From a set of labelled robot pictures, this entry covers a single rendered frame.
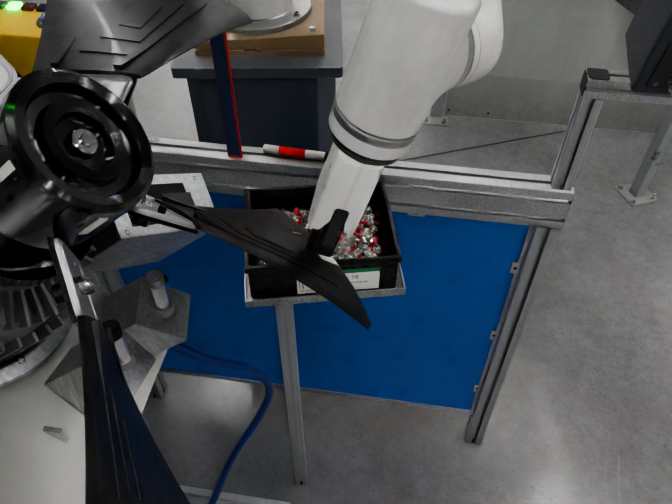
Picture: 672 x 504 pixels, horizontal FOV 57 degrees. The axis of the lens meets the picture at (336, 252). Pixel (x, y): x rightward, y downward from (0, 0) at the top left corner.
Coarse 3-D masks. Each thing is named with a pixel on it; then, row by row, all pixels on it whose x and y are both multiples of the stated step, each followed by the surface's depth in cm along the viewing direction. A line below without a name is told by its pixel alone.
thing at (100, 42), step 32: (64, 0) 64; (96, 0) 64; (128, 0) 65; (160, 0) 66; (192, 0) 69; (224, 0) 72; (64, 32) 60; (96, 32) 60; (128, 32) 61; (160, 32) 62; (192, 32) 64; (224, 32) 67; (64, 64) 57; (96, 64) 57; (128, 64) 57; (160, 64) 58
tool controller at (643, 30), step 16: (656, 0) 76; (640, 16) 82; (656, 16) 76; (640, 32) 81; (656, 32) 75; (640, 48) 80; (656, 48) 76; (640, 64) 79; (656, 64) 78; (640, 80) 80; (656, 80) 80
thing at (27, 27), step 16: (0, 16) 92; (16, 16) 92; (32, 16) 92; (0, 32) 88; (16, 32) 88; (32, 32) 88; (0, 48) 90; (16, 48) 89; (32, 48) 89; (16, 64) 91; (32, 64) 91
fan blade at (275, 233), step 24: (192, 216) 58; (216, 216) 64; (240, 216) 70; (264, 216) 75; (288, 216) 80; (240, 240) 59; (264, 240) 63; (288, 240) 70; (288, 264) 62; (312, 264) 67; (312, 288) 61; (336, 288) 66; (360, 312) 66
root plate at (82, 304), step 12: (60, 240) 45; (60, 252) 44; (60, 264) 44; (72, 264) 48; (72, 276) 46; (84, 276) 52; (72, 288) 44; (72, 300) 44; (84, 300) 49; (84, 312) 46
